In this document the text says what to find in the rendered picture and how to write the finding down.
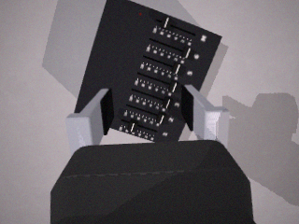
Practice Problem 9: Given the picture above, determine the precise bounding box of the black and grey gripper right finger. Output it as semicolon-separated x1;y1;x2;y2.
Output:
181;85;230;149

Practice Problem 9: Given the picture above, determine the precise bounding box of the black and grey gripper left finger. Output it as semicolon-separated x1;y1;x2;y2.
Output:
65;89;114;157

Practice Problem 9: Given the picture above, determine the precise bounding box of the black lighting desk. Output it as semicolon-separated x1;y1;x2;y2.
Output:
74;0;222;142

